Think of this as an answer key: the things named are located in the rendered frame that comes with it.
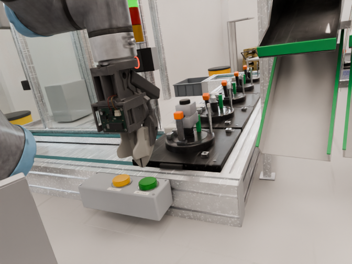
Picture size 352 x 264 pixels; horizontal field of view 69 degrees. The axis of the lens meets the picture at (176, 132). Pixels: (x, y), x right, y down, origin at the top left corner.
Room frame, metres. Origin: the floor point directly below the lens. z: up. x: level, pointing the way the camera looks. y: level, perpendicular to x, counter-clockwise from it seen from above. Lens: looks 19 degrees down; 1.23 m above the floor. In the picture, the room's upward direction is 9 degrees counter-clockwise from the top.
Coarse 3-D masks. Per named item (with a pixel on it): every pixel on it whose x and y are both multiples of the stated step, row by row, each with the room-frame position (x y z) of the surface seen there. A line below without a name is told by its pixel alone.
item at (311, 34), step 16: (272, 0) 0.60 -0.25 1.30; (288, 0) 0.71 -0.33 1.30; (304, 0) 0.67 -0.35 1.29; (320, 0) 0.63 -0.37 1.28; (336, 0) 0.60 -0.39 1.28; (272, 16) 0.59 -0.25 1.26; (288, 16) 0.62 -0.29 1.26; (304, 16) 0.59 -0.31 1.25; (320, 16) 0.56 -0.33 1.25; (336, 16) 0.54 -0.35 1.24; (272, 32) 0.58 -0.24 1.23; (288, 32) 0.56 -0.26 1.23; (304, 32) 0.53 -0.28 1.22; (320, 32) 0.51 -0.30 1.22; (336, 32) 0.45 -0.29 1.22; (272, 48) 0.49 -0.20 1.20; (288, 48) 0.48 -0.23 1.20; (304, 48) 0.46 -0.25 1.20; (320, 48) 0.45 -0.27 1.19
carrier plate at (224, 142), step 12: (216, 132) 0.72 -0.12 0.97; (240, 132) 0.71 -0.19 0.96; (156, 144) 0.70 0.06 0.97; (216, 144) 0.63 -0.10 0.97; (228, 144) 0.62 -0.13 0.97; (156, 156) 0.61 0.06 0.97; (168, 156) 0.60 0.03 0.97; (180, 156) 0.59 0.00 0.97; (192, 156) 0.58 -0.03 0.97; (216, 156) 0.56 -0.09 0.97; (228, 156) 0.57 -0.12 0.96; (192, 168) 0.54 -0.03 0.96; (204, 168) 0.52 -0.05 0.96; (216, 168) 0.51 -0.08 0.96
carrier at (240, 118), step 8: (200, 104) 1.03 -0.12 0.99; (216, 104) 0.88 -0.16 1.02; (200, 112) 0.89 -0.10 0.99; (216, 112) 0.88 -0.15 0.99; (224, 112) 0.86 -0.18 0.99; (232, 112) 0.85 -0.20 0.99; (240, 112) 0.90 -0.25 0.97; (248, 112) 0.88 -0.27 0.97; (216, 120) 0.83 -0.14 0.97; (224, 120) 0.83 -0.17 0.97; (232, 120) 0.81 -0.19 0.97; (240, 120) 0.80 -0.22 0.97; (208, 128) 0.78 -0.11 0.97; (216, 128) 0.77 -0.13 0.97; (224, 128) 0.76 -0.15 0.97; (232, 128) 0.75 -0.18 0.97; (240, 128) 0.74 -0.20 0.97
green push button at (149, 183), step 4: (140, 180) 0.49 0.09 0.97; (144, 180) 0.49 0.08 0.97; (148, 180) 0.48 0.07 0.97; (152, 180) 0.48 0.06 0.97; (156, 180) 0.48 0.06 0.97; (140, 184) 0.47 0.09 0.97; (144, 184) 0.47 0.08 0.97; (148, 184) 0.47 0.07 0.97; (152, 184) 0.47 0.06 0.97; (156, 184) 0.47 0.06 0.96; (140, 188) 0.47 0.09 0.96; (144, 188) 0.46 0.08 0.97; (148, 188) 0.46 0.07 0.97; (152, 188) 0.47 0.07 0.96
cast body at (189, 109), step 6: (180, 102) 0.66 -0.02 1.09; (186, 102) 0.65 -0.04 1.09; (192, 102) 0.67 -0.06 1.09; (180, 108) 0.65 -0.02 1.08; (186, 108) 0.65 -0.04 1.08; (192, 108) 0.65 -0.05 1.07; (186, 114) 0.65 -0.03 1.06; (192, 114) 0.65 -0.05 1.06; (186, 120) 0.63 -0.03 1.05; (192, 120) 0.64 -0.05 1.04; (198, 120) 0.68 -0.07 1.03; (186, 126) 0.64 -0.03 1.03; (192, 126) 0.64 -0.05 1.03
